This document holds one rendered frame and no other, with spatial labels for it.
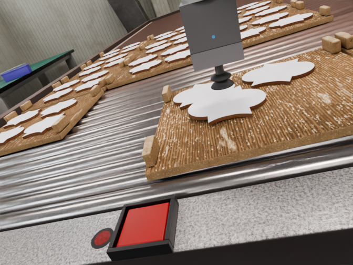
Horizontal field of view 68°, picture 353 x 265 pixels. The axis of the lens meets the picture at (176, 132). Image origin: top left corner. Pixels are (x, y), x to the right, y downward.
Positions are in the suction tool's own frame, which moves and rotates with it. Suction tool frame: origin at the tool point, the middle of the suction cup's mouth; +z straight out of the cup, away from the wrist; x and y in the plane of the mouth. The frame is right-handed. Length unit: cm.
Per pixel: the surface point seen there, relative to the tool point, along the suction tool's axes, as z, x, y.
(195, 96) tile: 4.8, -8.8, 6.1
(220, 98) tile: 3.5, -2.2, 0.7
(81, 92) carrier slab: 11, -54, 56
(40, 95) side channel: 14, -76, 90
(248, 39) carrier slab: 7, -52, -13
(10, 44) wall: 9, -516, 410
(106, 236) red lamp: 6.8, 24.8, 18.9
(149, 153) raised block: 2.5, 14.1, 13.0
